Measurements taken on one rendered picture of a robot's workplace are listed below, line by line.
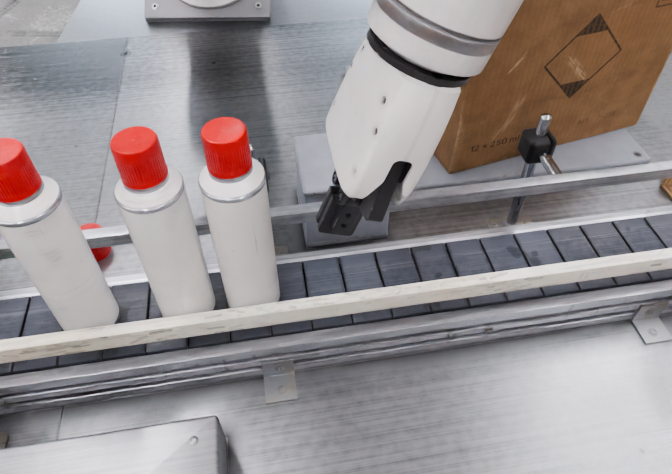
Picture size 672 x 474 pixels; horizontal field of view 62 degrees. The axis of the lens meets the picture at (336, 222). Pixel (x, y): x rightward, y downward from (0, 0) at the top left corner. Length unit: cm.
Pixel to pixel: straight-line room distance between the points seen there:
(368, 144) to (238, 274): 18
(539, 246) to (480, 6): 34
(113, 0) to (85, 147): 47
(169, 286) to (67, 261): 8
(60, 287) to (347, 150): 26
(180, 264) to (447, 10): 28
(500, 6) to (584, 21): 36
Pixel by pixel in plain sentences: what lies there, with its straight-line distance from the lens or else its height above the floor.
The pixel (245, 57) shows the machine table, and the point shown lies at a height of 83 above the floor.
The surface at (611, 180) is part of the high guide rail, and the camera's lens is 62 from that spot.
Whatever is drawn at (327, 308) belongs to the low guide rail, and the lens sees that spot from 51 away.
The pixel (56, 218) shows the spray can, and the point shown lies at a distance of 46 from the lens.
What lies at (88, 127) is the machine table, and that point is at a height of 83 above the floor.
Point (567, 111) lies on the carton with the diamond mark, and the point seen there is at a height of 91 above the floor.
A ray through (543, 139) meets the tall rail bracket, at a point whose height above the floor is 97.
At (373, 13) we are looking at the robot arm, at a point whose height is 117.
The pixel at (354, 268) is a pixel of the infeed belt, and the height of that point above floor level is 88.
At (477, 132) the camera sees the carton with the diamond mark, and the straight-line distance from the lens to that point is 71.
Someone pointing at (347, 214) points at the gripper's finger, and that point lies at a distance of 45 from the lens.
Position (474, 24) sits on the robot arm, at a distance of 35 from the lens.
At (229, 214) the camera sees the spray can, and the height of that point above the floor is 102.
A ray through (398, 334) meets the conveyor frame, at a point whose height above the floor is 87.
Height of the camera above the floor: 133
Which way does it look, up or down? 47 degrees down
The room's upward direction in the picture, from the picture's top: straight up
